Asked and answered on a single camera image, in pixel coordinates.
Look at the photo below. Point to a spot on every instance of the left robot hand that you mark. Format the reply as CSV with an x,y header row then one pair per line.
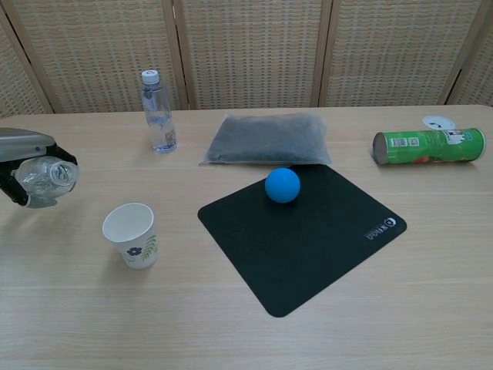
x,y
19,144

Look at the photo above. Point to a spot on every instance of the green-label water bottle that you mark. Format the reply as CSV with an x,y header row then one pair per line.
x,y
42,177

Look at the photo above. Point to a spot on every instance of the capped clear water bottle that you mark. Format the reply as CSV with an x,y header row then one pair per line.
x,y
158,115

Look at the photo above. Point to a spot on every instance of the white flower-print paper cup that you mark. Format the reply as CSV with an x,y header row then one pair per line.
x,y
135,250

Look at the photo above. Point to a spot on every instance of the wicker folding screen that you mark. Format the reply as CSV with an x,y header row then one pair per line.
x,y
246,54

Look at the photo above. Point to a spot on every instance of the clear bag of dark granules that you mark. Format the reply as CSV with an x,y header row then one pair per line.
x,y
265,138

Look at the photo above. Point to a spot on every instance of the blue ball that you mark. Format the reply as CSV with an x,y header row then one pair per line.
x,y
282,185

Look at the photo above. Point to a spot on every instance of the black mouse pad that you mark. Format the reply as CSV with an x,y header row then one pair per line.
x,y
300,250

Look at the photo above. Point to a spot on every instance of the green chips can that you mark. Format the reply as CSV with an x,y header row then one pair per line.
x,y
423,146

